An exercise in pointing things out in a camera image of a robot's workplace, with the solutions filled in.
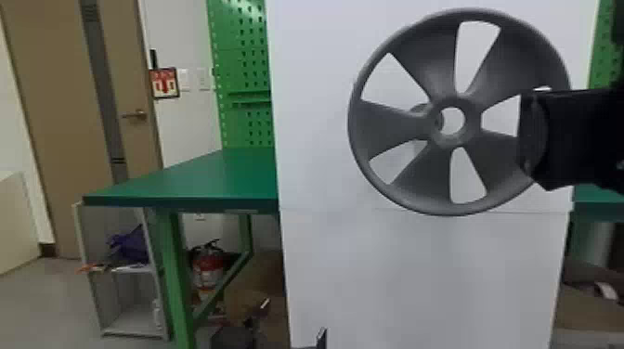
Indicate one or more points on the purple cloth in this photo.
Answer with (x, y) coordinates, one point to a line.
(130, 246)

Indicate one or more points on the white wall switch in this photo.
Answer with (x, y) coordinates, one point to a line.
(184, 80)
(204, 79)

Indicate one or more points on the red fire extinguisher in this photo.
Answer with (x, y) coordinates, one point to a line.
(208, 268)

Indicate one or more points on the grey wheel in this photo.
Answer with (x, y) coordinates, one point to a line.
(426, 63)

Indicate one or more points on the white shelf unit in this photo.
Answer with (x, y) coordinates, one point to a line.
(129, 302)

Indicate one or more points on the red wall sign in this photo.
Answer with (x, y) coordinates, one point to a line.
(164, 83)

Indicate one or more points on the cardboard box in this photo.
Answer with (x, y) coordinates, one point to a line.
(587, 309)

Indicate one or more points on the brown door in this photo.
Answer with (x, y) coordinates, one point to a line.
(129, 87)

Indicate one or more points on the white panel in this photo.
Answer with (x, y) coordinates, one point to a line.
(331, 253)

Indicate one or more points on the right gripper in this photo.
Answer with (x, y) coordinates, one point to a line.
(602, 141)

